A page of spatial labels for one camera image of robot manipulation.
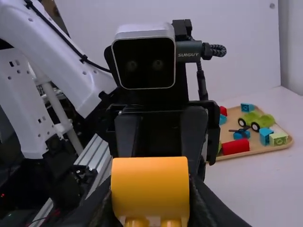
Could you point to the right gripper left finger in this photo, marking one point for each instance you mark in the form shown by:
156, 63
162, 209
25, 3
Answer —
104, 208

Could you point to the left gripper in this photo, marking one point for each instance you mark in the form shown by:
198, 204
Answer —
161, 132

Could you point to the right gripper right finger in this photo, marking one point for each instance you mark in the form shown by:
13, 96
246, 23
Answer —
208, 208

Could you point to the yellow toy brick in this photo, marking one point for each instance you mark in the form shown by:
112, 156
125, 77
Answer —
149, 184

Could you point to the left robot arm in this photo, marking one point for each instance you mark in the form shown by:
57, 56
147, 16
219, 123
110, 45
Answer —
59, 59

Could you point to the silver rails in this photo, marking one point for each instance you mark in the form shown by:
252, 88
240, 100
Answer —
94, 156

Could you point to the large blue toy brick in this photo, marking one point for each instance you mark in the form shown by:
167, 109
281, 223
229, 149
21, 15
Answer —
223, 120

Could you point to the red toy brick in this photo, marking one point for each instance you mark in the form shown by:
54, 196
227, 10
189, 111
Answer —
235, 147
223, 111

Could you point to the tan tray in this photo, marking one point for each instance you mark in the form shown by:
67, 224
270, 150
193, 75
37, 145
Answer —
260, 149

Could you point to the blue sloped toy brick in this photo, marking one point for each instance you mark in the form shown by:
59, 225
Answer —
265, 136

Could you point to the pale green toy brick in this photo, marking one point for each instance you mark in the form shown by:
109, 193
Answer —
279, 139

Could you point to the green toy car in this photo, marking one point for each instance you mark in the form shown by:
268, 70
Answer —
258, 119

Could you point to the white toy brick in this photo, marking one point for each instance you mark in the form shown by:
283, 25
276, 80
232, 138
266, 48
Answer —
278, 129

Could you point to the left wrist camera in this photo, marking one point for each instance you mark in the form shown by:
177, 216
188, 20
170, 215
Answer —
144, 63

